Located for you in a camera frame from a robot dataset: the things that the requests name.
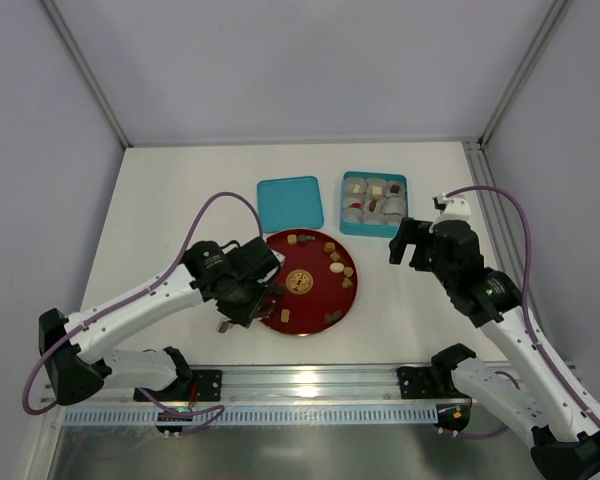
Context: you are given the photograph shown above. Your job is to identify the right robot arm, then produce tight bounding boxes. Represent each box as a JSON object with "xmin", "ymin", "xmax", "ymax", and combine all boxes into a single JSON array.
[{"xmin": 389, "ymin": 218, "xmax": 600, "ymax": 479}]

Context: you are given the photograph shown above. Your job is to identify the slotted cable duct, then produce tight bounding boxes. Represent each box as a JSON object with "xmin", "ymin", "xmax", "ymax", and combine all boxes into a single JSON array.
[{"xmin": 63, "ymin": 404, "xmax": 438, "ymax": 428}]

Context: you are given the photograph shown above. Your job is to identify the white oval swirl chocolate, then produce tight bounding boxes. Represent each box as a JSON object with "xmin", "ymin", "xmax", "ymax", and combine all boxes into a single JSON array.
[{"xmin": 329, "ymin": 262, "xmax": 344, "ymax": 273}]

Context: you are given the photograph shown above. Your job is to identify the metal serving tongs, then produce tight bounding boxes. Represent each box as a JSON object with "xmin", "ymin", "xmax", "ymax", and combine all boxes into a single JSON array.
[{"xmin": 215, "ymin": 289, "xmax": 281, "ymax": 334}]

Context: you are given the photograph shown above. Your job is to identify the red round plate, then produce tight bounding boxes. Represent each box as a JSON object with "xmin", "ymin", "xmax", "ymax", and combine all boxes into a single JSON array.
[{"xmin": 261, "ymin": 229, "xmax": 358, "ymax": 336}]

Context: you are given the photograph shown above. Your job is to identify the aluminium rail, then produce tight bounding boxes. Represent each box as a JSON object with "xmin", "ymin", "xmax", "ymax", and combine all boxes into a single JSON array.
[{"xmin": 42, "ymin": 362, "xmax": 536, "ymax": 404}]

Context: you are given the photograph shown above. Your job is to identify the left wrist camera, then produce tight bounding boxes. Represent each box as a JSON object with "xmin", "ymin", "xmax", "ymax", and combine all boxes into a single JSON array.
[{"xmin": 271, "ymin": 250, "xmax": 285, "ymax": 268}]

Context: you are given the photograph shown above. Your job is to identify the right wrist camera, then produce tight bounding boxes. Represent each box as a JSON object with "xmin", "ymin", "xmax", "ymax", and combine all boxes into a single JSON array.
[{"xmin": 433, "ymin": 194, "xmax": 471, "ymax": 224}]

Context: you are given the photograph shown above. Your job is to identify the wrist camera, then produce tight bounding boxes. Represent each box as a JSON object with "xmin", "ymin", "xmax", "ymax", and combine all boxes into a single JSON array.
[
  {"xmin": 433, "ymin": 194, "xmax": 471, "ymax": 224},
  {"xmin": 271, "ymin": 250, "xmax": 285, "ymax": 268}
]

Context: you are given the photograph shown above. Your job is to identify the teal tin box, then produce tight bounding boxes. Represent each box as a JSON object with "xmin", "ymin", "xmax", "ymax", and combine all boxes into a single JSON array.
[{"xmin": 339, "ymin": 171, "xmax": 409, "ymax": 239}]

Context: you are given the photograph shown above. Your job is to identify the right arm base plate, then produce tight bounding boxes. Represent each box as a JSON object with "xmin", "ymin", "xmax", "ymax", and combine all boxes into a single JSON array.
[{"xmin": 396, "ymin": 366, "xmax": 441, "ymax": 400}]

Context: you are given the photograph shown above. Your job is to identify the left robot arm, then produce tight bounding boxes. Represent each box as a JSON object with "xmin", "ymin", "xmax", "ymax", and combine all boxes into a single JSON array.
[{"xmin": 39, "ymin": 237, "xmax": 285, "ymax": 406}]

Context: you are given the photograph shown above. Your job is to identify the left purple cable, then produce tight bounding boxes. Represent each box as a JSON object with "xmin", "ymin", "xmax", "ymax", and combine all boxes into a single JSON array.
[{"xmin": 22, "ymin": 191, "xmax": 266, "ymax": 441}]

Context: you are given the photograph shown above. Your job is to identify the teal tin lid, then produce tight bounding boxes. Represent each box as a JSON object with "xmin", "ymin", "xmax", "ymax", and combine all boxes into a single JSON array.
[{"xmin": 256, "ymin": 176, "xmax": 324, "ymax": 234}]

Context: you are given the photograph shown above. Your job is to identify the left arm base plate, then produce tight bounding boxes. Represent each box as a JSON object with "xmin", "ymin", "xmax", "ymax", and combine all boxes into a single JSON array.
[{"xmin": 147, "ymin": 369, "xmax": 223, "ymax": 402}]

